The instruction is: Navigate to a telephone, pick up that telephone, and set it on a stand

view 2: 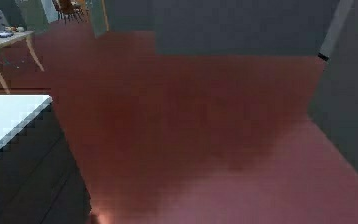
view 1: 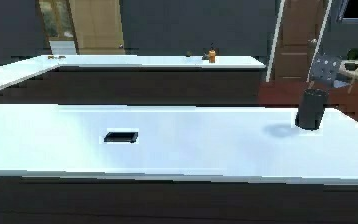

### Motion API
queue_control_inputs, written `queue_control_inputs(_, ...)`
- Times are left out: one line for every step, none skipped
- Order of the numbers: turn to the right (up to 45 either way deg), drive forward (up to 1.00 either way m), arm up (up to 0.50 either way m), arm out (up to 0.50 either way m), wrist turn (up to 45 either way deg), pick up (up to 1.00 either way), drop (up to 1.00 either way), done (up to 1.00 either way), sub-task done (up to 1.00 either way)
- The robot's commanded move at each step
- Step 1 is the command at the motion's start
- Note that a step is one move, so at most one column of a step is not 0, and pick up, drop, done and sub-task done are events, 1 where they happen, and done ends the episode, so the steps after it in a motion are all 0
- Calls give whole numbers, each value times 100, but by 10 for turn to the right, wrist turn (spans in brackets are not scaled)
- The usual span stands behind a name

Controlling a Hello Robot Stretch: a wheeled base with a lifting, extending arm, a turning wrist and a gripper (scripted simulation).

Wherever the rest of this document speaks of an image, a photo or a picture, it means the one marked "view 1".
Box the white top dark counter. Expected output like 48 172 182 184
0 54 267 106

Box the tan wooden door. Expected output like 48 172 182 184
68 0 126 55

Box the black flat telephone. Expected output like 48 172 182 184
103 131 139 144

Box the window with wooden frame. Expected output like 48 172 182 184
38 0 78 42

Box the pale wooden table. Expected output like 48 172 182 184
338 59 358 94

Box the green house plant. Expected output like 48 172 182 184
346 47 358 61

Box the white top dark kitchen island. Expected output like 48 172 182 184
0 103 358 224

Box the black cylinder container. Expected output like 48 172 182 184
294 87 329 131

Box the dark window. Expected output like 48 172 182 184
336 0 358 24

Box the brown room door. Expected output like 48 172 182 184
273 0 328 82

